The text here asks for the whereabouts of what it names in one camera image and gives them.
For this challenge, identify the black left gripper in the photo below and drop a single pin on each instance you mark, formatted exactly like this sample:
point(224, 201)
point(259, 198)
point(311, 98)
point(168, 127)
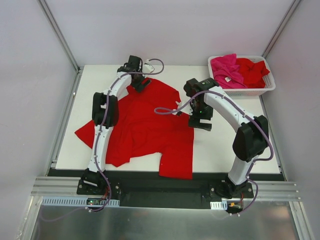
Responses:
point(141, 83)

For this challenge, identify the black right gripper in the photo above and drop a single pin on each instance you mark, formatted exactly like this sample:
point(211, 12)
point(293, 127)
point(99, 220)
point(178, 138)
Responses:
point(200, 122)

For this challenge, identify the red t shirt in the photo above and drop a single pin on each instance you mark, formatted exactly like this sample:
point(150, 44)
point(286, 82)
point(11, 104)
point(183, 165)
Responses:
point(140, 131)
point(252, 73)

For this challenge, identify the white perforated plastic basket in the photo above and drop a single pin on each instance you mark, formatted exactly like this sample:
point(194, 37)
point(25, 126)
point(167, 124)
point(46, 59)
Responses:
point(268, 79)

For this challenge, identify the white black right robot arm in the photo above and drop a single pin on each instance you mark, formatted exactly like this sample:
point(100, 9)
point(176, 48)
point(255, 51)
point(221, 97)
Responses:
point(251, 132)

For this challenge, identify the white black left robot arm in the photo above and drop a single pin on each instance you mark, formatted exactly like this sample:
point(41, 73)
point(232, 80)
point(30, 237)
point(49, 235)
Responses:
point(105, 116)

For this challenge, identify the pink t shirt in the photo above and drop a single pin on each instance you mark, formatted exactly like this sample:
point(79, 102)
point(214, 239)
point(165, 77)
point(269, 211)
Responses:
point(226, 72)

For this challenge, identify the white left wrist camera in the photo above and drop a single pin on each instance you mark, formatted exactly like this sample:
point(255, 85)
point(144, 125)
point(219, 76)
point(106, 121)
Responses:
point(147, 67)

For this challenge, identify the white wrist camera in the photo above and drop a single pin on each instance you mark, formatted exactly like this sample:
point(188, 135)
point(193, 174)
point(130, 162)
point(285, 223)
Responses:
point(186, 109)
point(147, 67)

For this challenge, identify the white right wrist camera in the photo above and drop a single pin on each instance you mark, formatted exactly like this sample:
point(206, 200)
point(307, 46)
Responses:
point(186, 109)

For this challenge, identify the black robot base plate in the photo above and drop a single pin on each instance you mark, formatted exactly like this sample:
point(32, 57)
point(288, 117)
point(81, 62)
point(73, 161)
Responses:
point(149, 190)

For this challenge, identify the right white cable duct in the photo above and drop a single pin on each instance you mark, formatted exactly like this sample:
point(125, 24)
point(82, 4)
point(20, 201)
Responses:
point(219, 205)

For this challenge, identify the white cable duct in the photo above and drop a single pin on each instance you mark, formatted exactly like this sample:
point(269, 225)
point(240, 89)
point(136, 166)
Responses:
point(65, 201)
point(219, 205)

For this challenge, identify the left aluminium frame post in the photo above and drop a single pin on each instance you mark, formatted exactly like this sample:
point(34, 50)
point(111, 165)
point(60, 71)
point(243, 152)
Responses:
point(58, 33)

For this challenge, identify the aluminium frame post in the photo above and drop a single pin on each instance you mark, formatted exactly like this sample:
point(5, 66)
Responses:
point(293, 7)
point(58, 33)

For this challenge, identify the right aluminium frame post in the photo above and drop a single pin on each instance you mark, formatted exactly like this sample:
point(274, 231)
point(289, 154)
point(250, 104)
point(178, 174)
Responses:
point(293, 7)

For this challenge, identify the left white cable duct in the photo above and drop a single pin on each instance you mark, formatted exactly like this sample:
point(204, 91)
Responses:
point(65, 201)

